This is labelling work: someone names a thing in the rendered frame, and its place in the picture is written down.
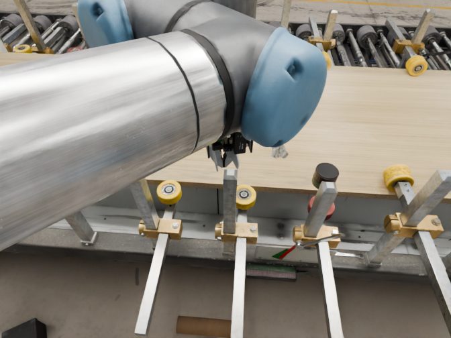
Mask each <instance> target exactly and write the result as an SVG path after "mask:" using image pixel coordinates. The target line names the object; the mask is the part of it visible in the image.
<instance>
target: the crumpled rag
mask: <svg viewBox="0 0 451 338"><path fill-rule="evenodd" d="M288 155H289V153H288V150H286V149H285V146H284V145H281V146H279V147H276V148H272V152H271V153H270V156H272V157H273V158H278V157H279V156H280V157H282V158H286V157H287V156H288Z"/></svg>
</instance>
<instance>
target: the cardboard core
mask: <svg viewBox="0 0 451 338"><path fill-rule="evenodd" d="M231 329H232V320H224V319H209V318H201V317H186V316H178V319H177V326H176V333H180V334H188V335H202V336H210V337H225V338H231Z"/></svg>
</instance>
